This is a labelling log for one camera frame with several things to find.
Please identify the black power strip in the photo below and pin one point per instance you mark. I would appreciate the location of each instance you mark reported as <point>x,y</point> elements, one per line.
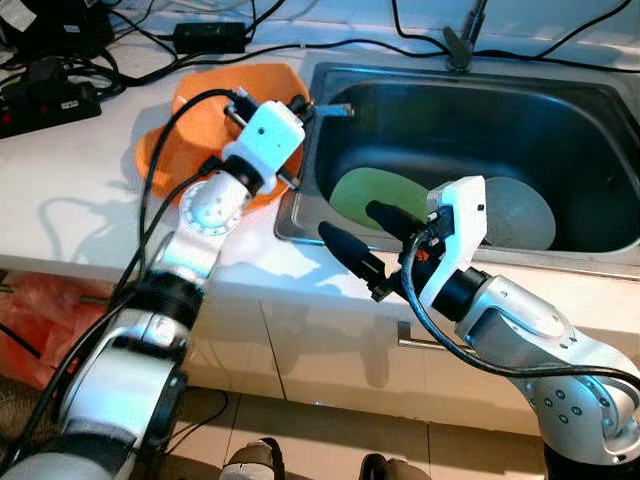
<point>45,108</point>

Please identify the grey robot right foot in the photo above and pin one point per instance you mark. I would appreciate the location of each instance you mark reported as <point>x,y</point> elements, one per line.
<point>395,468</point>

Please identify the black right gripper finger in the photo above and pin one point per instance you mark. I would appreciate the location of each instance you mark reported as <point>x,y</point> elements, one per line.
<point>352,250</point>
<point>395,217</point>

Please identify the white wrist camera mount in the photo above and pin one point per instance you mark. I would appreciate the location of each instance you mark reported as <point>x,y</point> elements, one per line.
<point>270,135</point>
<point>455,240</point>

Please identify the chrome gooseneck faucet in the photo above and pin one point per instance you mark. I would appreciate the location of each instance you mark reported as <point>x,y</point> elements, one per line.
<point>458,48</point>

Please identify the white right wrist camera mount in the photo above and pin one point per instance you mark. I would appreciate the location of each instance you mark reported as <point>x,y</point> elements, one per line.
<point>455,240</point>

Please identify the grey robot left foot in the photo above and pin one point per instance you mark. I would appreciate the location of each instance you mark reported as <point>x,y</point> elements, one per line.
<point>252,462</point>

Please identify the grey bowl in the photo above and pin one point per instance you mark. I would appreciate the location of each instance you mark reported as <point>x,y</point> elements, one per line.
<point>520,215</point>

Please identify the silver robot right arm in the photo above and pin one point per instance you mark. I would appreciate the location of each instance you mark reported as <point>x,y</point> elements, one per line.
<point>540,340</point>

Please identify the grey robot foot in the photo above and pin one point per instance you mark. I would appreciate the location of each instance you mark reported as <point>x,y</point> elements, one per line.
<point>252,462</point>
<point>395,468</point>

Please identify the black power adapter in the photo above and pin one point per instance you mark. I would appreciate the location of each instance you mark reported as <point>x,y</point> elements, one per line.
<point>210,38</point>

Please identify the large orange plastic dish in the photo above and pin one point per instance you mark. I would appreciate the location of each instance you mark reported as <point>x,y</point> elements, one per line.
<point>200,120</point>

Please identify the black electronic device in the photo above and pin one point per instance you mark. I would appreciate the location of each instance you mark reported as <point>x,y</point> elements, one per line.
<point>55,30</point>

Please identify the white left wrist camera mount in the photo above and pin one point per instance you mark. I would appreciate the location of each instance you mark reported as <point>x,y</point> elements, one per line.
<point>270,135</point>

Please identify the green plate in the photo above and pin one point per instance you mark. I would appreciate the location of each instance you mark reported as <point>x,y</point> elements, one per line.
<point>365,195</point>

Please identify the stainless steel sink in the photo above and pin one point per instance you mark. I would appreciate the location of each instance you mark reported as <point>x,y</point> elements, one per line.
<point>480,130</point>

